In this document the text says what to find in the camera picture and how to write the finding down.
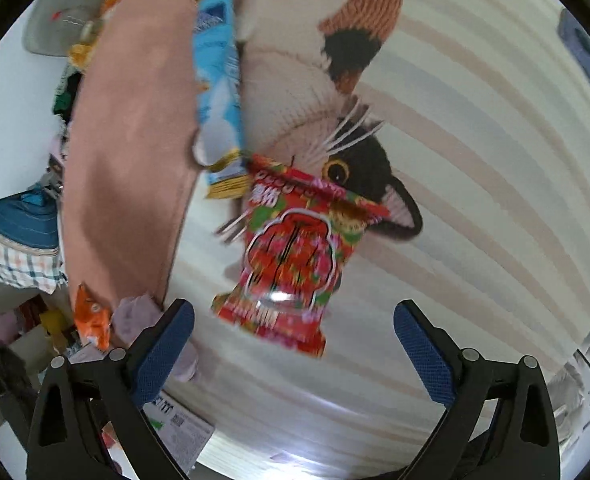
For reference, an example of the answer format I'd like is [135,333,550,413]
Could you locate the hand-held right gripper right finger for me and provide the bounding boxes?
[393,299,562,480]

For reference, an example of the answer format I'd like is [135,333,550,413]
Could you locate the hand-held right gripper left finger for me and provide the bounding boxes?
[25,299,196,480]

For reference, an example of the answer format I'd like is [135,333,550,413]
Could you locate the red snack packet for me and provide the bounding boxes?
[211,154,391,359]

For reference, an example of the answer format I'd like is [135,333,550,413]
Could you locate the lilac cloth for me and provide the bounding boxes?
[112,295,199,383]

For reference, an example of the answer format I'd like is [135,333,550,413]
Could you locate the orange snack packet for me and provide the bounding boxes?
[72,284,113,352]

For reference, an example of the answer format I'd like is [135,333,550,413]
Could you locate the white printed box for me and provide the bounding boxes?
[142,395,217,476]

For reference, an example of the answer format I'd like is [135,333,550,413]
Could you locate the white furniture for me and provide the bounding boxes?
[550,305,590,443]

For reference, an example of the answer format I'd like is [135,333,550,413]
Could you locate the checked cloth bag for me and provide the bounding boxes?
[0,220,68,295]

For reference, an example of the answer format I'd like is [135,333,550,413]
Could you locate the blue fabric hat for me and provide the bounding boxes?
[0,187,60,261]

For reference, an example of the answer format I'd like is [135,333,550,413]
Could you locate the striped bed sheet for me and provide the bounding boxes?
[165,0,590,480]

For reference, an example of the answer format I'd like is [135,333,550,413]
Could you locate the pink pillow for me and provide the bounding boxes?
[57,0,241,351]

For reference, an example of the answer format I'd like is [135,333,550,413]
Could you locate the dark green clothes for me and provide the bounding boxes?
[52,65,88,126]

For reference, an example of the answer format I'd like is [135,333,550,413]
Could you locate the blue snack packet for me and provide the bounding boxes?
[191,0,251,200]

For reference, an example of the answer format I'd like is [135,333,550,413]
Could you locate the yellow snack packet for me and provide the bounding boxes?
[67,20,106,72]

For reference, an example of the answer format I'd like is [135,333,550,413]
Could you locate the calico cat plush toy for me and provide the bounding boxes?
[227,0,424,241]

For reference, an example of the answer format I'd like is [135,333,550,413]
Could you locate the grey cushion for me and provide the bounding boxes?
[22,0,130,56]

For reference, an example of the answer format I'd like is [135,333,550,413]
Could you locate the blue grey plastic object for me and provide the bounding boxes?
[558,7,590,126]

